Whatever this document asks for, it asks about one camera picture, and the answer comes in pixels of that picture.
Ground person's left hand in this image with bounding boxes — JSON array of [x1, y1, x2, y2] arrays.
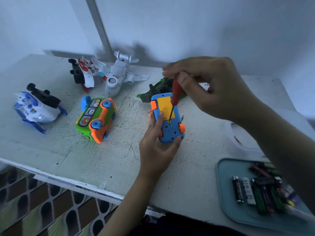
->
[[139, 113, 184, 181]]

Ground green orange toy car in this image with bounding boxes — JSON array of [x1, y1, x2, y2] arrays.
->
[[75, 96, 118, 145]]

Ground white wooden table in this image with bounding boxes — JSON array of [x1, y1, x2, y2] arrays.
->
[[0, 54, 315, 236]]

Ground white blue toy vehicle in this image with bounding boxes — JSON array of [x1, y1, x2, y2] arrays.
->
[[13, 83, 68, 135]]

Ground red white toy vehicle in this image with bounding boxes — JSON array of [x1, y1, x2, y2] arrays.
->
[[68, 56, 107, 93]]

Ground yellow orange toy car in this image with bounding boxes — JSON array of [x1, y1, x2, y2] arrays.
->
[[150, 92, 187, 145]]

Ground clear plastic container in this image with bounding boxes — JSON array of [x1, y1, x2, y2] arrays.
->
[[226, 108, 315, 159]]

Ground person's dark trousers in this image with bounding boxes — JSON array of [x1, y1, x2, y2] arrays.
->
[[140, 213, 242, 236]]

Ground teal container lid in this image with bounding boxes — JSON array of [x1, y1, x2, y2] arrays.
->
[[216, 158, 315, 235]]

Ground pile of batteries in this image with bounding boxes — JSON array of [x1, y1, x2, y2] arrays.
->
[[233, 162, 299, 216]]

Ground dark green toy helicopter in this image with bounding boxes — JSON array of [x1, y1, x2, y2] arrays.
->
[[136, 77, 189, 104]]

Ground red screwdriver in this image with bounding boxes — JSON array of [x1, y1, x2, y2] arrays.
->
[[169, 78, 182, 121]]

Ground person's left forearm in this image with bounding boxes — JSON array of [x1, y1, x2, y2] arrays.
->
[[98, 173, 165, 236]]

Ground person's right hand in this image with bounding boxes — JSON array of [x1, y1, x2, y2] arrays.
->
[[162, 56, 263, 125]]

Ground white toy airplane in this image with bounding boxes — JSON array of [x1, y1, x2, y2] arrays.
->
[[91, 51, 150, 97]]

